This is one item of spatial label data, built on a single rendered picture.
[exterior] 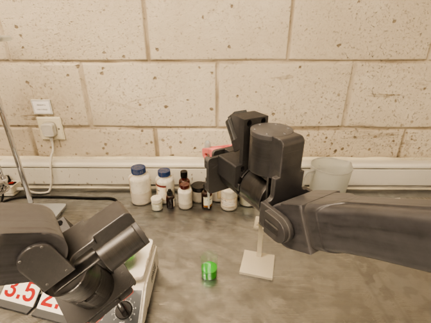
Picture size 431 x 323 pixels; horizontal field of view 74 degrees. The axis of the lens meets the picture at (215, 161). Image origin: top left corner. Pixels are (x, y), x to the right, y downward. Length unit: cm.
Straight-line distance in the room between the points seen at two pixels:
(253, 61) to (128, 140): 52
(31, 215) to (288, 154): 30
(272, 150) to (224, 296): 42
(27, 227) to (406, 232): 35
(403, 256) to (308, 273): 51
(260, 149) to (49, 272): 27
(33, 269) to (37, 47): 87
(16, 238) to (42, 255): 3
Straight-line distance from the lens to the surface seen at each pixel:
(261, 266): 76
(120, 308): 63
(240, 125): 41
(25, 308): 79
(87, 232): 39
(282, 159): 36
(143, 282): 66
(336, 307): 74
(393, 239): 29
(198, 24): 97
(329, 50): 104
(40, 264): 35
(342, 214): 31
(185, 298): 71
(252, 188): 41
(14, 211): 37
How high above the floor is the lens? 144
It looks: 25 degrees down
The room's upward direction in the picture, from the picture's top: straight up
